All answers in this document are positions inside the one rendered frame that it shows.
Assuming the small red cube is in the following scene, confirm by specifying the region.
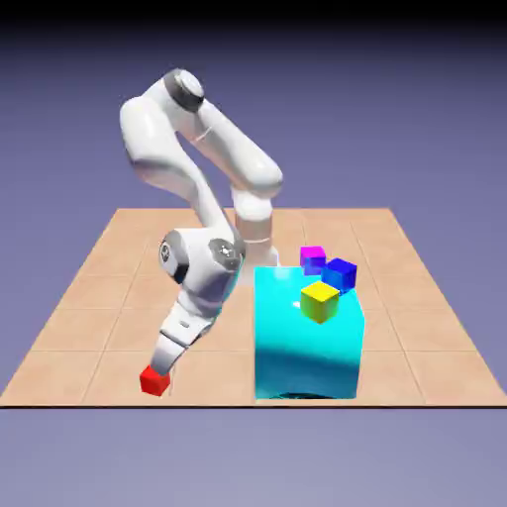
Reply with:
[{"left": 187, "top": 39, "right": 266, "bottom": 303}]
[{"left": 139, "top": 363, "right": 172, "bottom": 398}]

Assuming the large cyan box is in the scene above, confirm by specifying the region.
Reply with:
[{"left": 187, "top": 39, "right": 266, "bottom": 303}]
[{"left": 253, "top": 265, "right": 366, "bottom": 400}]

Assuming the small yellow cube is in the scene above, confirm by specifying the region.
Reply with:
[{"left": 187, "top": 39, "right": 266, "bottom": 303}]
[{"left": 299, "top": 280, "right": 341, "bottom": 325}]

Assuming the small purple cube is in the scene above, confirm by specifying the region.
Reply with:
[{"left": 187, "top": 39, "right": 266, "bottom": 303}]
[{"left": 299, "top": 245, "right": 328, "bottom": 277}]

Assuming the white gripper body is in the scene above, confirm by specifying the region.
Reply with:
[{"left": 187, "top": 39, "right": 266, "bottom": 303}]
[{"left": 151, "top": 333, "right": 188, "bottom": 376}]

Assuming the small blue cube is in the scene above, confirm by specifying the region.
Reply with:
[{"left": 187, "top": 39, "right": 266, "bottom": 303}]
[{"left": 320, "top": 256, "right": 358, "bottom": 295}]

